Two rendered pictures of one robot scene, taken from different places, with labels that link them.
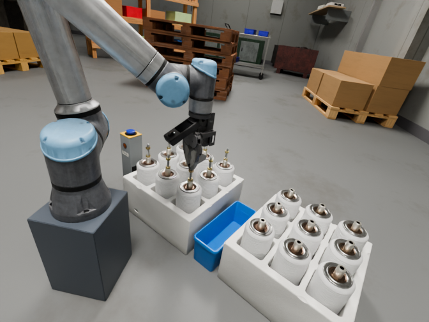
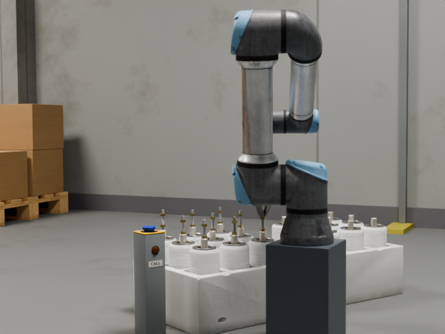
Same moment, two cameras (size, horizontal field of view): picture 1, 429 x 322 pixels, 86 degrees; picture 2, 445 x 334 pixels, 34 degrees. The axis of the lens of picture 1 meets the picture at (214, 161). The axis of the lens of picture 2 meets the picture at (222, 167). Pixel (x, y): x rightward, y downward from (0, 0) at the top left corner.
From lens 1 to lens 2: 234 cm
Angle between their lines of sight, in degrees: 70
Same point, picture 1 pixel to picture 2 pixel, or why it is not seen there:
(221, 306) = (355, 310)
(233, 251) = not seen: hidden behind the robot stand
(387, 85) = (41, 148)
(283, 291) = (370, 256)
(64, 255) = (336, 285)
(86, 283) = (341, 321)
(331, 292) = (383, 232)
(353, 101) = (12, 185)
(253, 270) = (349, 260)
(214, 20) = not seen: outside the picture
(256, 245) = not seen: hidden behind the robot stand
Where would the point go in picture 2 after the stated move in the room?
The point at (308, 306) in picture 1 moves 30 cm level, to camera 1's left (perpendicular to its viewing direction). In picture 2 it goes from (384, 250) to (370, 266)
